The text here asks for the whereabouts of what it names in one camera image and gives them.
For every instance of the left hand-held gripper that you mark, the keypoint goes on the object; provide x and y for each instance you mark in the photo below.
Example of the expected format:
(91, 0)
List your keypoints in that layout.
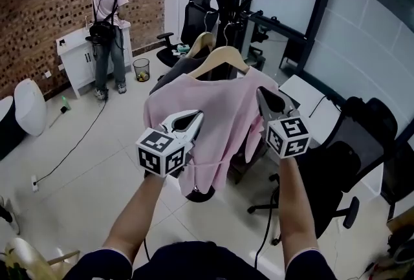
(152, 143)

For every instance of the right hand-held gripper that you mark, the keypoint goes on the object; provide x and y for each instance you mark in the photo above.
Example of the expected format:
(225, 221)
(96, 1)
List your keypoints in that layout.
(292, 126)

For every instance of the pink clothing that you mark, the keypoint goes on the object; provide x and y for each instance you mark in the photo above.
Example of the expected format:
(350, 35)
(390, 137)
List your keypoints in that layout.
(220, 117)

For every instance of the wooden hanger with pink clothing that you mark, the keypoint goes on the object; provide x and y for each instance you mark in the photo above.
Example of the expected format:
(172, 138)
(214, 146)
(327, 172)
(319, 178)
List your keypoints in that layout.
(223, 54)

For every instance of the person's left forearm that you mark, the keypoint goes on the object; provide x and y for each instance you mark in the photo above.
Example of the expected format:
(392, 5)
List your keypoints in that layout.
(136, 217)

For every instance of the person's right forearm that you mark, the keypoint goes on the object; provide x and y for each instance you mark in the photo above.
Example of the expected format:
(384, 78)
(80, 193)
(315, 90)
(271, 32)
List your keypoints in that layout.
(296, 207)

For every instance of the grey clothing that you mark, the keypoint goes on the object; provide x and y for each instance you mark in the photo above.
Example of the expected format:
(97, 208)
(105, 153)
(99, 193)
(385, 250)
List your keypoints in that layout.
(178, 73)

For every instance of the wooden hanger with grey clothing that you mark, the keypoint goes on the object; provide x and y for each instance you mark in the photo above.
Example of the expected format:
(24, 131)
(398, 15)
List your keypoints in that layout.
(202, 41)

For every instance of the white table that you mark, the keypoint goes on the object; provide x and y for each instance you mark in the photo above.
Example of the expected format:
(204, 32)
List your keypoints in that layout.
(307, 94)

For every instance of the teal packet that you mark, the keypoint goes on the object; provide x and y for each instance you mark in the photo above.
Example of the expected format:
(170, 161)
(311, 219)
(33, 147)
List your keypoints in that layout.
(183, 48)

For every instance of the black mesh office chair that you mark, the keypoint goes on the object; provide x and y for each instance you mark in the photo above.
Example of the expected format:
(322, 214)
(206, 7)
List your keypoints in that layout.
(355, 143)

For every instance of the black office chair with headrest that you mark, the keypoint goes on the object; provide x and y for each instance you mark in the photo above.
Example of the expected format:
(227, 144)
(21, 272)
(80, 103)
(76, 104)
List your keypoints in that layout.
(197, 20)

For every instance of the white cabinet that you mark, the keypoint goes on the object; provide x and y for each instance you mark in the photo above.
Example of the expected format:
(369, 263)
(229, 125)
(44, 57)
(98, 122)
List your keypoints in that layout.
(76, 59)

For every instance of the person's dark shirt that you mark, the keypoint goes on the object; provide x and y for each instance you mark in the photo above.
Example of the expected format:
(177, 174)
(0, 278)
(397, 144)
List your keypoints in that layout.
(187, 262)

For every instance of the white power strip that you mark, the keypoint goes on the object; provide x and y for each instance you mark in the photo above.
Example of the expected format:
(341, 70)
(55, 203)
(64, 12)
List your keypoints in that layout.
(35, 184)

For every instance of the black and white round bin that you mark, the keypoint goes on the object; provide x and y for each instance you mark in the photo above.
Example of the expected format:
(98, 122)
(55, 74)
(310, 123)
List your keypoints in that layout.
(8, 130)

